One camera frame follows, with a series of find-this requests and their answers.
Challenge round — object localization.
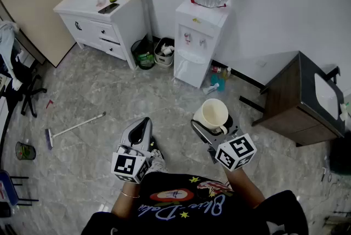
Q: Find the black bag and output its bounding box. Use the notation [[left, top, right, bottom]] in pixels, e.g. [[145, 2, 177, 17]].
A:
[[328, 134, 351, 176]]

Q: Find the thin bracelet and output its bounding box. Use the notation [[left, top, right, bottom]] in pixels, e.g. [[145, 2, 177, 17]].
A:
[[120, 188, 141, 199]]

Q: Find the yellow liquid bottle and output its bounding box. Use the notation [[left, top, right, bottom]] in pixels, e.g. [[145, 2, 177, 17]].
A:
[[222, 67, 233, 82]]

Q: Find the white water dispenser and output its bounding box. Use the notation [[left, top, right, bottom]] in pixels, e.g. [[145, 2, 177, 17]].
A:
[[173, 0, 230, 89]]

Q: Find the person's right forearm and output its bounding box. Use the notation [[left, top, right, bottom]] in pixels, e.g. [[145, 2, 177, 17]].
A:
[[223, 167, 267, 209]]

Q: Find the black smartphone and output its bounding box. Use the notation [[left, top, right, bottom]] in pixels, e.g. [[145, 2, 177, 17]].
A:
[[97, 3, 121, 15]]

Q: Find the beige door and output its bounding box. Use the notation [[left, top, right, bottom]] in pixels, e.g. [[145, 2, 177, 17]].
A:
[[0, 0, 77, 68]]

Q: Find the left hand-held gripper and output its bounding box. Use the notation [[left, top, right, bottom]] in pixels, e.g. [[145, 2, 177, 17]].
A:
[[111, 117, 154, 184]]

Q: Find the white tube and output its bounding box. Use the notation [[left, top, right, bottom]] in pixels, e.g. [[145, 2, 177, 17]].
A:
[[202, 83, 220, 95]]

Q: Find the black wire trash bin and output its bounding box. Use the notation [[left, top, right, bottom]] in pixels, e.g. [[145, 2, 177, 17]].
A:
[[131, 34, 156, 71]]

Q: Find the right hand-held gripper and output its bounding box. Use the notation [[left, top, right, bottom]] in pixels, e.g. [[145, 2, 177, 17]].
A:
[[190, 115, 258, 172]]

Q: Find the person's black shoe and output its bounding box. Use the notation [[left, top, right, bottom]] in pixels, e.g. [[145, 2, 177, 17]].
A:
[[149, 136, 166, 160]]

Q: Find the beige trash bin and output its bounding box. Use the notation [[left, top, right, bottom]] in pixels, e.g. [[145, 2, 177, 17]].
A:
[[154, 37, 176, 68]]

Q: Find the light cloth on chair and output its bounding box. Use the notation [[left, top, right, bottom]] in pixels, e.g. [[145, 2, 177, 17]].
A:
[[0, 20, 23, 91]]

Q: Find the white-handled broom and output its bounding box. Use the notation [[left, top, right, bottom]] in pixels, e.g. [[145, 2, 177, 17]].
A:
[[44, 111, 107, 151]]

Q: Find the white sink cabinet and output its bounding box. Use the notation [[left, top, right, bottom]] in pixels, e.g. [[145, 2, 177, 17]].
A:
[[53, 0, 154, 71]]

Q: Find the white cup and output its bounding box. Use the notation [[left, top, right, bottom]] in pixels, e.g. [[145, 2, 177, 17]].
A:
[[193, 98, 229, 135]]

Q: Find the person's patterned trouser leg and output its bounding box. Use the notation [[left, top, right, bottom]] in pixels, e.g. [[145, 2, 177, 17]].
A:
[[147, 148, 169, 174]]

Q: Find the blue chair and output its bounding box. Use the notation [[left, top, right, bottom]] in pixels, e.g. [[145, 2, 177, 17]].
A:
[[0, 169, 39, 208]]

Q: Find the white cloth on basin cabinet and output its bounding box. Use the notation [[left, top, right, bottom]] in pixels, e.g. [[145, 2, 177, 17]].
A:
[[339, 101, 351, 122]]

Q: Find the person's black printed shirt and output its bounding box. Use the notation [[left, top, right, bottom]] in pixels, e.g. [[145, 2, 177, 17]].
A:
[[80, 172, 310, 235]]

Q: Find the black faucet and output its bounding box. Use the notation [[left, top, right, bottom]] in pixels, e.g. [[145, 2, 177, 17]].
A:
[[325, 65, 342, 85]]

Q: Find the person's left forearm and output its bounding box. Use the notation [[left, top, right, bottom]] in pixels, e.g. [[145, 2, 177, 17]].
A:
[[110, 180, 143, 220]]

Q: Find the black office chair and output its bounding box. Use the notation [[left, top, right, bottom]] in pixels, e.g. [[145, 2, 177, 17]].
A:
[[0, 49, 48, 119]]

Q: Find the white rectangular basin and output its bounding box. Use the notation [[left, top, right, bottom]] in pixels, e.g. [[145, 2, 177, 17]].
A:
[[313, 72, 340, 121]]

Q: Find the dark wooden sink cabinet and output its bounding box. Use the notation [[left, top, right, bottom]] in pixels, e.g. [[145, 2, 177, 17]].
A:
[[251, 50, 347, 147]]

